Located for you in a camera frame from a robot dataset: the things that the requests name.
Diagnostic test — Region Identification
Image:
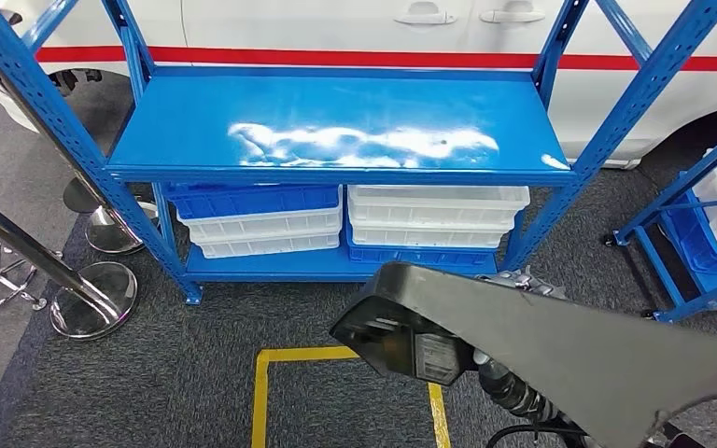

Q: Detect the black plastic car part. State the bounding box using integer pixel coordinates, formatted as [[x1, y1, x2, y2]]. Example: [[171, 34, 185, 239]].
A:
[[329, 261, 717, 448]]

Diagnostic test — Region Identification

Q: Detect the blue metal shelf rack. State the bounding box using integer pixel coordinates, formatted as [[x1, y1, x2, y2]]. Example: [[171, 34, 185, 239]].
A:
[[0, 0, 717, 307]]

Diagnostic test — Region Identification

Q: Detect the blue plastic bin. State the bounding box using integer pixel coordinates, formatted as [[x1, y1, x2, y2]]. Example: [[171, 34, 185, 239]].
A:
[[660, 191, 717, 293], [344, 216, 499, 269]]

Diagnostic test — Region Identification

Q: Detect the red barrier belt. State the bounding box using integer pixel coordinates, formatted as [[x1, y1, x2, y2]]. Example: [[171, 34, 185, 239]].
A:
[[35, 44, 717, 74]]

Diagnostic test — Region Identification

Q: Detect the white car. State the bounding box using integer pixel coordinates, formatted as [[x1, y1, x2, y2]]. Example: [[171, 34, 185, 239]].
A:
[[0, 0, 717, 171]]

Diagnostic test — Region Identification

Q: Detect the dark round stanchion base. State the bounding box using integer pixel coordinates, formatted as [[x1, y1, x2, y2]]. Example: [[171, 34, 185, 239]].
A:
[[63, 177, 103, 216]]

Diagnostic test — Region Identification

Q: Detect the blue wheeled cart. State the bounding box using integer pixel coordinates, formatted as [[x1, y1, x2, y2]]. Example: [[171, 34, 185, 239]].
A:
[[604, 114, 717, 326]]

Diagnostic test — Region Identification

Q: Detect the chrome star chair base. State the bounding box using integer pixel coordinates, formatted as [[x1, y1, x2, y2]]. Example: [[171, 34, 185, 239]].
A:
[[0, 241, 49, 335]]

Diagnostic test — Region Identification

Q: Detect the white car door handle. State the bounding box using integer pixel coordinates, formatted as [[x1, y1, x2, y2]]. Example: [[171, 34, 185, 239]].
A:
[[393, 1, 458, 26], [479, 0, 546, 24]]

